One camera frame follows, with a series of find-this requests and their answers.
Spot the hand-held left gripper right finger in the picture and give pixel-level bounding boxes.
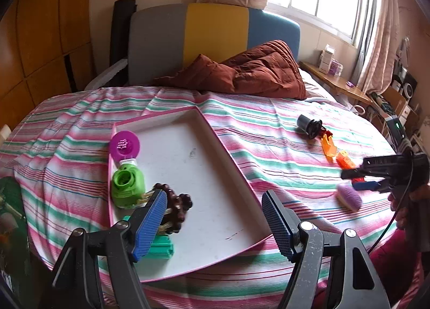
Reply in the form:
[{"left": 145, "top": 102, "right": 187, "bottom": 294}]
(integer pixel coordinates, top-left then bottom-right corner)
[{"left": 261, "top": 190, "right": 392, "bottom": 309}]

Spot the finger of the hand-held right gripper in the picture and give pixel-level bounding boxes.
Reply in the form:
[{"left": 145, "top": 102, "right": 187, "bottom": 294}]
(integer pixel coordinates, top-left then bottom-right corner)
[
  {"left": 341, "top": 155, "right": 414, "bottom": 180},
  {"left": 353, "top": 178, "right": 399, "bottom": 194}
]

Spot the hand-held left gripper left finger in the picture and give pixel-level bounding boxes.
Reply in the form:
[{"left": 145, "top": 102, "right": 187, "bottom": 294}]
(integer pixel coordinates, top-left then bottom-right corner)
[{"left": 51, "top": 190, "right": 168, "bottom": 309}]

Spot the lilac ribbed oval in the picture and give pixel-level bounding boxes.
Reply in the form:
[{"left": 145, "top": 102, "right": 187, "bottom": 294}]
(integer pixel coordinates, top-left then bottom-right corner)
[{"left": 337, "top": 182, "right": 363, "bottom": 212}]

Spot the teal green scoop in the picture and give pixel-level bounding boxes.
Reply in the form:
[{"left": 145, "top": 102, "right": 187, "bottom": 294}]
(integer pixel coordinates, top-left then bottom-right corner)
[{"left": 123, "top": 215, "right": 175, "bottom": 259}]

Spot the brown beaded wooden massager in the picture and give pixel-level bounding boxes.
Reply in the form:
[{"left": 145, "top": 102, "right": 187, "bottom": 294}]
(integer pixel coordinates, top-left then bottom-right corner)
[{"left": 144, "top": 183, "right": 194, "bottom": 232}]

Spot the green toy camera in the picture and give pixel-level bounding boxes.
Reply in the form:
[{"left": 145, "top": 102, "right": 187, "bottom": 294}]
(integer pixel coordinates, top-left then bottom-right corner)
[{"left": 111, "top": 158, "right": 146, "bottom": 209}]

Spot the white pink-edged box tray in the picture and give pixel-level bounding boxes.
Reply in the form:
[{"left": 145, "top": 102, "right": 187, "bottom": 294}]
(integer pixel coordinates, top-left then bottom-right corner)
[{"left": 107, "top": 106, "right": 273, "bottom": 284}]

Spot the black ribbed cylinder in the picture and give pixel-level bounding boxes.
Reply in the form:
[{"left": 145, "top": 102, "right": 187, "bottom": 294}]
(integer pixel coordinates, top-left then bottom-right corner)
[{"left": 296, "top": 114, "right": 324, "bottom": 139}]

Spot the purple round strainer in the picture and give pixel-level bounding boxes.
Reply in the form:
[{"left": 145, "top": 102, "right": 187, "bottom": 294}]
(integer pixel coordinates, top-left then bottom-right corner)
[{"left": 110, "top": 130, "right": 141, "bottom": 159}]

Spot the person's right hand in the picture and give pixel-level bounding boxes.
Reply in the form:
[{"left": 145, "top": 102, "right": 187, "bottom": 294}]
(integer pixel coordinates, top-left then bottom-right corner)
[{"left": 388, "top": 184, "right": 430, "bottom": 230}]

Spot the orange-red plastic toy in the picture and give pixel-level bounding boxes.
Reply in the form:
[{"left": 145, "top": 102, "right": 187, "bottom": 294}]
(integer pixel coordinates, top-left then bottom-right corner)
[{"left": 336, "top": 150, "right": 357, "bottom": 169}]

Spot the black device with green light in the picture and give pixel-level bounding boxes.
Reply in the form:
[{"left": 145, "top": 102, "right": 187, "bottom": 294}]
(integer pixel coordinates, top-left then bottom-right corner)
[{"left": 386, "top": 116, "right": 407, "bottom": 142}]

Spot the orange plastic comb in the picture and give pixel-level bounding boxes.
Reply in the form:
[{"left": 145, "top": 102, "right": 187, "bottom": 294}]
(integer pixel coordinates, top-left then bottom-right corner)
[{"left": 321, "top": 134, "right": 338, "bottom": 163}]

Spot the cardboard box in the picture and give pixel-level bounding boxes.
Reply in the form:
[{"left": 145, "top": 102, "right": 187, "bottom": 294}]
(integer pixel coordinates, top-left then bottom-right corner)
[{"left": 383, "top": 88, "right": 410, "bottom": 118}]

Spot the black speaker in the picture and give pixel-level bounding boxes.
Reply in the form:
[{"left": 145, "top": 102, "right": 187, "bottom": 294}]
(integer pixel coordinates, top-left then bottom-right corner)
[{"left": 391, "top": 67, "right": 419, "bottom": 98}]

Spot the person's red clothing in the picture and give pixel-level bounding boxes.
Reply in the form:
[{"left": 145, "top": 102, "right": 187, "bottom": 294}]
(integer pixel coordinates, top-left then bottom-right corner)
[{"left": 312, "top": 228, "right": 424, "bottom": 309}]

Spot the wooden shelf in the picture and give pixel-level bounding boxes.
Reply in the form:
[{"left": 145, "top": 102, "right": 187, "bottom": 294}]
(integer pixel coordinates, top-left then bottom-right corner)
[{"left": 299, "top": 61, "right": 373, "bottom": 105}]

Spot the striped bed sheet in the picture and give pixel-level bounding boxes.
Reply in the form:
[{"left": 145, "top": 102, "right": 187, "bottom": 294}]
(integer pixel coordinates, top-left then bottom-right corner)
[{"left": 0, "top": 86, "right": 420, "bottom": 308}]

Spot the white pillow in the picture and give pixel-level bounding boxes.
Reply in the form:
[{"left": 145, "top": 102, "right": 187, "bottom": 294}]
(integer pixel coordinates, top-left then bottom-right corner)
[{"left": 299, "top": 71, "right": 340, "bottom": 101}]

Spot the white box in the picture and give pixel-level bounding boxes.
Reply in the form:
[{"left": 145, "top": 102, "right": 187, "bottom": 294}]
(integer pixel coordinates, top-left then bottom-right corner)
[{"left": 318, "top": 45, "right": 336, "bottom": 73}]

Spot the green glass table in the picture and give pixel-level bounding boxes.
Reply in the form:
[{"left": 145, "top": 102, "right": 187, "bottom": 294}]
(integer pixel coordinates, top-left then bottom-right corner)
[{"left": 0, "top": 176, "right": 32, "bottom": 296}]

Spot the pink patterned curtain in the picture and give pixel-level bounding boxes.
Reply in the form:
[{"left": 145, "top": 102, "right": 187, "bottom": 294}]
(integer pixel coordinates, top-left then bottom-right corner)
[{"left": 351, "top": 0, "right": 400, "bottom": 95}]

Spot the brown quilted jacket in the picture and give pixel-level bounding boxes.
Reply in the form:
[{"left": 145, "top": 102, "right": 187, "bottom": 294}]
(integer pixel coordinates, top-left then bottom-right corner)
[{"left": 154, "top": 40, "right": 307, "bottom": 101}]

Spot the white foam sheet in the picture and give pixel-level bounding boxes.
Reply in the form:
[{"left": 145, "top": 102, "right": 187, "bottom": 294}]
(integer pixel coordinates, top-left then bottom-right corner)
[{"left": 84, "top": 59, "right": 129, "bottom": 90}]

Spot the grey yellow blue headboard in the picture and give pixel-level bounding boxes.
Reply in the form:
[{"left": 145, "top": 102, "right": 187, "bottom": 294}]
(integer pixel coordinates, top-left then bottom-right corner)
[{"left": 128, "top": 3, "right": 300, "bottom": 86}]

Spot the black rolled mat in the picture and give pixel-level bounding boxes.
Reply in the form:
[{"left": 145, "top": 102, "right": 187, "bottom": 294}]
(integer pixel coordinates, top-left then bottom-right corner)
[{"left": 109, "top": 0, "right": 138, "bottom": 68}]

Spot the wooden wardrobe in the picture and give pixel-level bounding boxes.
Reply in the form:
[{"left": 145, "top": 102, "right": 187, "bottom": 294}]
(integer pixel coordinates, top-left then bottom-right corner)
[{"left": 0, "top": 0, "right": 95, "bottom": 128}]

